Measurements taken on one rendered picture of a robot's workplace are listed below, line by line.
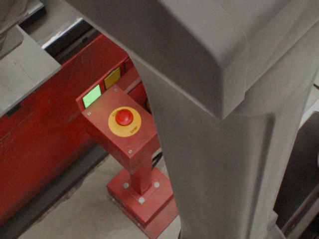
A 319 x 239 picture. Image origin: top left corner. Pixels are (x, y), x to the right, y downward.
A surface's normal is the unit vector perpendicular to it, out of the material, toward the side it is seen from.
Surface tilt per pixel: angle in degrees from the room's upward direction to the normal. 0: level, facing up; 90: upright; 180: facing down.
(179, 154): 92
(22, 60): 0
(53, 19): 0
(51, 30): 0
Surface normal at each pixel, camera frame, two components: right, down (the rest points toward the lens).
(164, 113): -0.74, 0.63
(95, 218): 0.02, -0.41
